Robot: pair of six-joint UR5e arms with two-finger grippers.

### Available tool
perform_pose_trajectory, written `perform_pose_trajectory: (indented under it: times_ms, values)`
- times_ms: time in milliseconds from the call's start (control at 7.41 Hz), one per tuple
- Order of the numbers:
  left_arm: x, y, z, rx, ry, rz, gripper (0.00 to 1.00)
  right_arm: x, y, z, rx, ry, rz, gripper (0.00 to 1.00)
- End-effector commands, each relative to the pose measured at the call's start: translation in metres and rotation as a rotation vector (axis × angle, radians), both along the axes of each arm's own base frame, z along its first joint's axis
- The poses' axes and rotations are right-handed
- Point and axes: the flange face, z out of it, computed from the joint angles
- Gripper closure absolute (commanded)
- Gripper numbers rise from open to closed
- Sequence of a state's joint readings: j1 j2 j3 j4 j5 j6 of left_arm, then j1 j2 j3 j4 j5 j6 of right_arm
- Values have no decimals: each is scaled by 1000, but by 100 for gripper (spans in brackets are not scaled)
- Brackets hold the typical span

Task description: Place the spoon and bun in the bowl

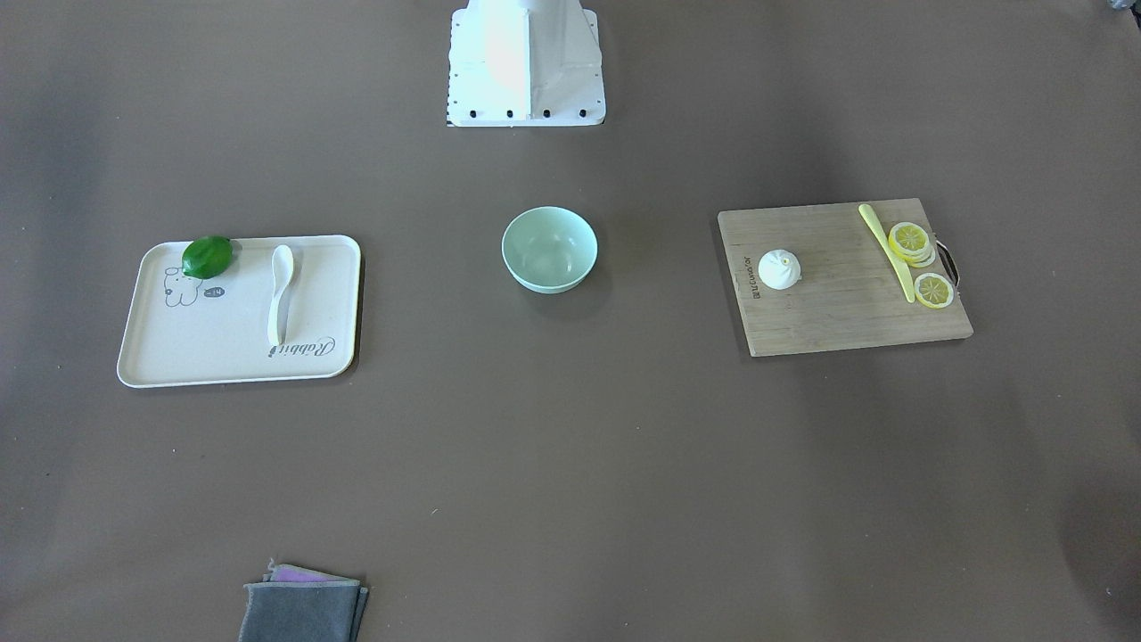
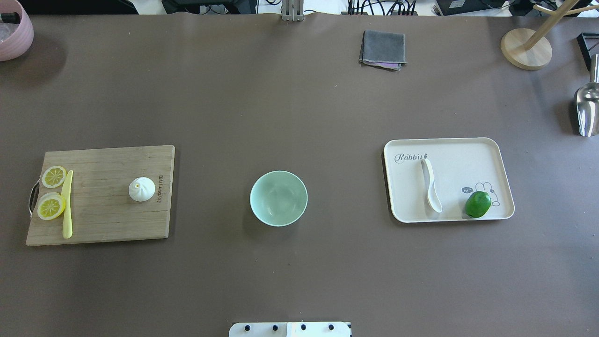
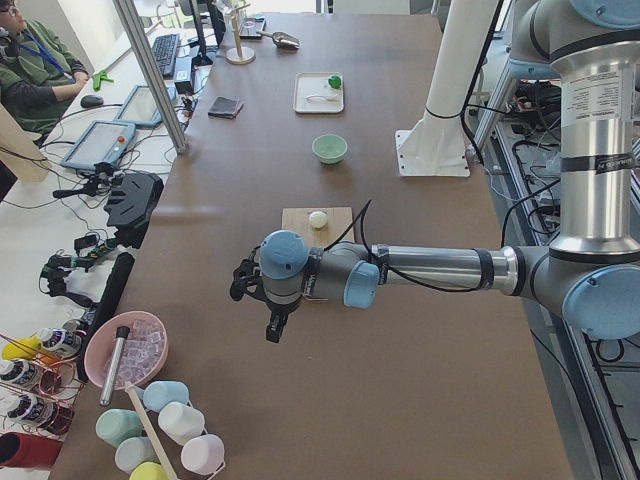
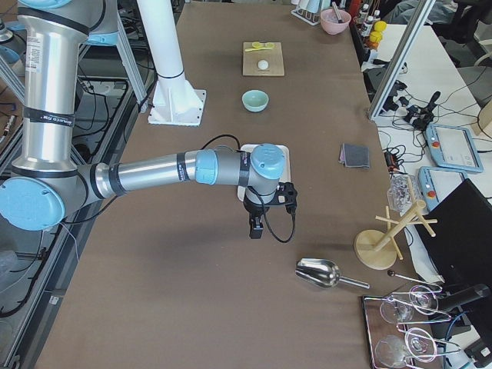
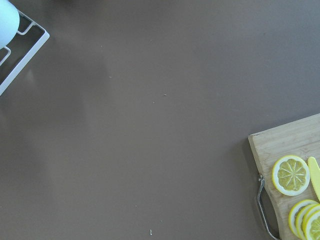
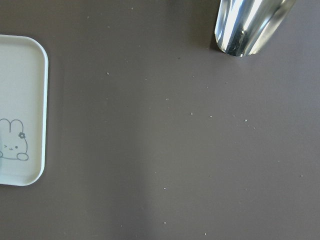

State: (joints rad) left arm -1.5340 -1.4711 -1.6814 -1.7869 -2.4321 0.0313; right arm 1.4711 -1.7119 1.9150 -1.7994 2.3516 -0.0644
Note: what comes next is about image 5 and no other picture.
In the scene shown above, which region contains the stacked lemon slice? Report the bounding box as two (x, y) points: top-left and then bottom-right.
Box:
(295, 204), (320, 240)
(303, 211), (320, 240)
(288, 199), (319, 238)

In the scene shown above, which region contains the top stacked lemon slice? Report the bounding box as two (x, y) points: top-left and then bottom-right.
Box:
(303, 211), (320, 240)

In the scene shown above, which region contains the yellow plastic knife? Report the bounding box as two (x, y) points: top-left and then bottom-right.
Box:
(307, 157), (320, 200)

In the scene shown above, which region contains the single lemon slice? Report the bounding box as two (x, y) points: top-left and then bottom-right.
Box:
(271, 155), (311, 197)

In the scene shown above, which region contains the wooden cutting board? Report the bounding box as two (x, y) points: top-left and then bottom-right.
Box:
(248, 114), (320, 240)

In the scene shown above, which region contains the light blue cup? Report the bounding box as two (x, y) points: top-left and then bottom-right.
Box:
(0, 0), (20, 49)

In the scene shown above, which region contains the bottom stacked lemon slice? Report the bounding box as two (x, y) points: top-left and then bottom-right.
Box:
(288, 199), (319, 238)

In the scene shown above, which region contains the white wire rack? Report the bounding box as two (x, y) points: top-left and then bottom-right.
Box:
(0, 11), (50, 94)

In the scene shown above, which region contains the middle stacked lemon slice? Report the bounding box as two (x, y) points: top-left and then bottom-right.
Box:
(295, 204), (320, 240)

